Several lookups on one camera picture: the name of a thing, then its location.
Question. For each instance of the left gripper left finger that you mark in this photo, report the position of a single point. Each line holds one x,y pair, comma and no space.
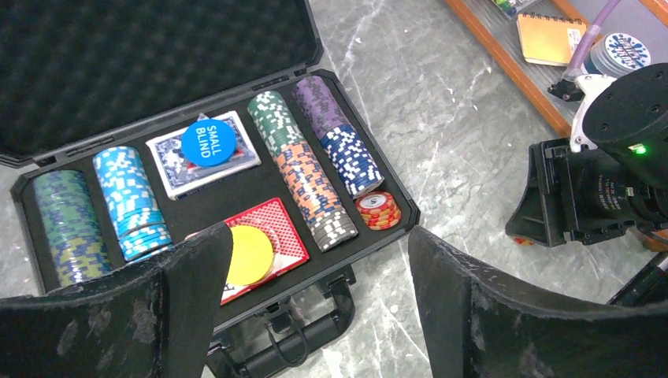
153,318

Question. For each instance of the coloured marker set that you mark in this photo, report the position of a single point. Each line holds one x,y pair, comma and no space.
512,7

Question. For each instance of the yellow round button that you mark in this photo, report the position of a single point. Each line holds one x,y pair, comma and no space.
252,255

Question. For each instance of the blue small blind button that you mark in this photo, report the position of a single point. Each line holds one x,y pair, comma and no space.
208,143

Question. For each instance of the green orange poker chip row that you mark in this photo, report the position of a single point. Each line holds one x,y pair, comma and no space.
312,191

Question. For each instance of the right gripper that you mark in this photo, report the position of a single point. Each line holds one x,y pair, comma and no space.
587,197

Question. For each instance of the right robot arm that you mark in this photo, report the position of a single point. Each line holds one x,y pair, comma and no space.
628,121

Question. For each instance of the red yellow chip stack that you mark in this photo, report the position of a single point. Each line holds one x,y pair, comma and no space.
379,210

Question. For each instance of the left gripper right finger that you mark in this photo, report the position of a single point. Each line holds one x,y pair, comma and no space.
479,321

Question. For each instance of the orange wooden rack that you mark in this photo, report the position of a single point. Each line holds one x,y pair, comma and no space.
497,33

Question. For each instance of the tan paper notepad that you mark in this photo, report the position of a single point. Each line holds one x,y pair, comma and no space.
548,40

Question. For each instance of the purple blue poker chip row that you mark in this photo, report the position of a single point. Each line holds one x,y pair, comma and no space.
341,141

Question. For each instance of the red white poker chip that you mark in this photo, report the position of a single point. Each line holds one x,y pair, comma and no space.
523,242

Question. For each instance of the blue playing card deck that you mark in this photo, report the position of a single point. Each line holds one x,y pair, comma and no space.
181,177

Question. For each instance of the light blue poker chip row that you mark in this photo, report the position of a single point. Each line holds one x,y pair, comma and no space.
137,220

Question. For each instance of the blue white tape roll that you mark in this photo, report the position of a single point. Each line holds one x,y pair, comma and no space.
615,55

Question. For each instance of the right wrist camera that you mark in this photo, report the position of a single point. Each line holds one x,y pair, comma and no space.
585,89

